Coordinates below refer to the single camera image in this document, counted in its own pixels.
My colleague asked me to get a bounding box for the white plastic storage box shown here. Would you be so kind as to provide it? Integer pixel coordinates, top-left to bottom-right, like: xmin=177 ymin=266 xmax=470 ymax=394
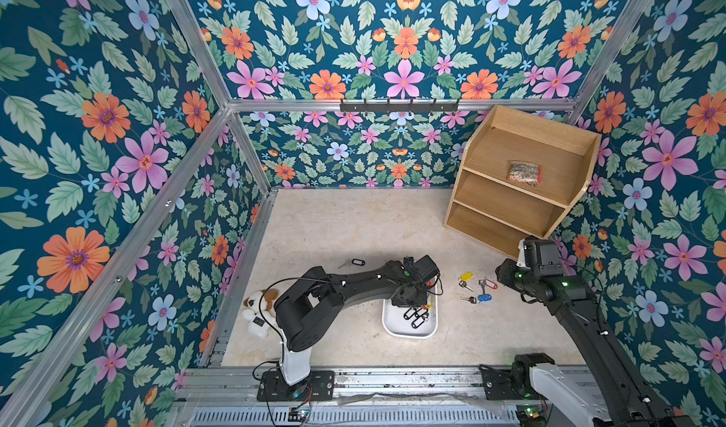
xmin=382 ymin=295 xmax=439 ymax=340

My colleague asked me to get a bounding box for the red white tag key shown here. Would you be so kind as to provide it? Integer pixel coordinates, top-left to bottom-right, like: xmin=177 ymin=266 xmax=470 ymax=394
xmin=478 ymin=279 xmax=498 ymax=295

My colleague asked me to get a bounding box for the blue tag key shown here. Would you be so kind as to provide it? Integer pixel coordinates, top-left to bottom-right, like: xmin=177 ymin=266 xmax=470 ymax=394
xmin=461 ymin=294 xmax=493 ymax=304

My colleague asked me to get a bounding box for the yellow tag key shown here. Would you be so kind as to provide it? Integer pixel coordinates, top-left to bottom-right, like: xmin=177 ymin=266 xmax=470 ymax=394
xmin=459 ymin=272 xmax=474 ymax=291

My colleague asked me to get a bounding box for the black tag key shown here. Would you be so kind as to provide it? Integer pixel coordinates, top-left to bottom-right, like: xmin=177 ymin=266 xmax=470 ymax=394
xmin=338 ymin=259 xmax=366 ymax=269

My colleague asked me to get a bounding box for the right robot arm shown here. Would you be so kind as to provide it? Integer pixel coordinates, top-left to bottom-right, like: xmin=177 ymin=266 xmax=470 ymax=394
xmin=495 ymin=236 xmax=693 ymax=426

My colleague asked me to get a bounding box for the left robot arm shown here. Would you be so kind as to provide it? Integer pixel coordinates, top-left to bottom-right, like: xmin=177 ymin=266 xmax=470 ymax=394
xmin=273 ymin=255 xmax=441 ymax=385

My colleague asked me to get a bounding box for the pile of tagged keys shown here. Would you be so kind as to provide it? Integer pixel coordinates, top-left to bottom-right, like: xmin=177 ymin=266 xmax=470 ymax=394
xmin=403 ymin=306 xmax=430 ymax=330

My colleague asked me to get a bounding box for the wooden shelf unit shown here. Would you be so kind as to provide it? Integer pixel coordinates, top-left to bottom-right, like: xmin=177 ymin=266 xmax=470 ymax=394
xmin=444 ymin=105 xmax=601 ymax=258

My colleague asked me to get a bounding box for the clear bag of small items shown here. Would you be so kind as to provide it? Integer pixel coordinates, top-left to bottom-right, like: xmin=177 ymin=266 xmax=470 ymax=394
xmin=507 ymin=160 xmax=543 ymax=187

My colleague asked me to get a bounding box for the plush dog toy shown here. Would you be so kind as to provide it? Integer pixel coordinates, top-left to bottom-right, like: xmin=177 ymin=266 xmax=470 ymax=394
xmin=242 ymin=288 xmax=279 ymax=339

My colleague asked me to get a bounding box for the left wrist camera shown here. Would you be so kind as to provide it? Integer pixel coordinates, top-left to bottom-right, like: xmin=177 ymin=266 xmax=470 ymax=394
xmin=403 ymin=255 xmax=441 ymax=286

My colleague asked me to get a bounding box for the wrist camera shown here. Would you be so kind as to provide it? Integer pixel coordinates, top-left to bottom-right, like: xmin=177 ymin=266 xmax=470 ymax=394
xmin=403 ymin=255 xmax=441 ymax=286
xmin=516 ymin=236 xmax=565 ymax=278

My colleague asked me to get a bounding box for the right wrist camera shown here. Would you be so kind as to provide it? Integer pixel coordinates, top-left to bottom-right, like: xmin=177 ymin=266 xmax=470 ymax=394
xmin=516 ymin=236 xmax=565 ymax=278

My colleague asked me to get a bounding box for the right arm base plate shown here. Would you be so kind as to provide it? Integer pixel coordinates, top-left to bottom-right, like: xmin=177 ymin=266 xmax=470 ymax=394
xmin=478 ymin=364 xmax=544 ymax=401

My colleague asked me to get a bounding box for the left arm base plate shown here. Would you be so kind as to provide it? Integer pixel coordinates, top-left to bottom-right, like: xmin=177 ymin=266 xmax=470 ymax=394
xmin=256 ymin=370 xmax=336 ymax=402

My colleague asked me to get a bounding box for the black wall hook rail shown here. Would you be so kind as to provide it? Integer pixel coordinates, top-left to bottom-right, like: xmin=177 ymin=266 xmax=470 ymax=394
xmin=338 ymin=99 xmax=459 ymax=114

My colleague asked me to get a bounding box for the aluminium front rail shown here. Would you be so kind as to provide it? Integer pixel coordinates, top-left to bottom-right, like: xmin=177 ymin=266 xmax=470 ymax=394
xmin=169 ymin=365 xmax=642 ymax=405

